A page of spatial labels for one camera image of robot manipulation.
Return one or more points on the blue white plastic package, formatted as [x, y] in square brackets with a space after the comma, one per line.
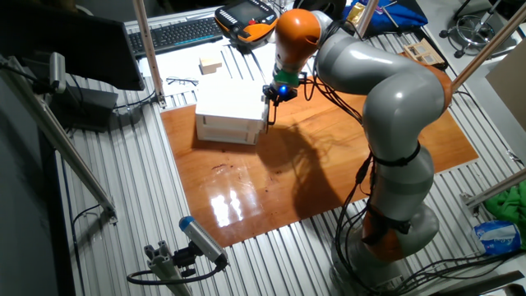
[497, 236]

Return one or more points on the orange black teach pendant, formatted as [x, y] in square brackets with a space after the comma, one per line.
[246, 20]

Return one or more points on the small wooden window frame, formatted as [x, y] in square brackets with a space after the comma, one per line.
[431, 61]

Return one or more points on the black camera clamp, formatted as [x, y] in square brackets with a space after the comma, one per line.
[185, 259]

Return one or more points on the beige panel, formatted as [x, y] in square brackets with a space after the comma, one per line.
[509, 90]

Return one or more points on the black box device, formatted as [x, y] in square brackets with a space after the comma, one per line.
[90, 107]

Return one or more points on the metal stool base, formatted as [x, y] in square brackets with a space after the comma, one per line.
[472, 33]

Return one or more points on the black frame eyeglasses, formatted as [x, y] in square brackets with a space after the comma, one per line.
[174, 80]

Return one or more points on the short aluminium profile stub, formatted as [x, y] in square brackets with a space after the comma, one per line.
[164, 267]

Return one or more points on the glossy brown wooden board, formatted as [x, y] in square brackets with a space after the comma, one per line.
[246, 185]

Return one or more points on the black computer keyboard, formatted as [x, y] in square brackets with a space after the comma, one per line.
[176, 35]

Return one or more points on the silver camera on pole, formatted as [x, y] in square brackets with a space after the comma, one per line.
[57, 72]

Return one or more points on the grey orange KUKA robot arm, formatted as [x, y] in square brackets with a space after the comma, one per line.
[394, 94]

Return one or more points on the white plastic drawer cabinet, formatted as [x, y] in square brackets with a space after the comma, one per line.
[230, 98]

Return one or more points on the black filament spool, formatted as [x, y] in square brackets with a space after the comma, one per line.
[328, 6]

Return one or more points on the green cloth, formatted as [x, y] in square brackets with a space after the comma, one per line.
[509, 205]

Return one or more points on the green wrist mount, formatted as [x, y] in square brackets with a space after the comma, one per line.
[287, 78]

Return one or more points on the black computer monitor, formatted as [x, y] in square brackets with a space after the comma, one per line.
[82, 45]

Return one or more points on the silver camera with blue end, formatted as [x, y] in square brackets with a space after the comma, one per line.
[201, 238]

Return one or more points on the aluminium frame profile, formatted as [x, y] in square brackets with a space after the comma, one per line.
[61, 140]
[150, 53]
[493, 189]
[489, 43]
[367, 16]

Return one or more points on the beige wooden block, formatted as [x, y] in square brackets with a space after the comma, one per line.
[210, 65]

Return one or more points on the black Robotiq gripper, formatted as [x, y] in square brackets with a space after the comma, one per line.
[282, 92]

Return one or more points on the blue cloth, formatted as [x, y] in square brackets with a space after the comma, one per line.
[398, 14]

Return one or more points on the white computer mouse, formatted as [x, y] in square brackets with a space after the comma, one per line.
[271, 38]

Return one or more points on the gold packet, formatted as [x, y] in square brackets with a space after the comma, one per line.
[355, 13]

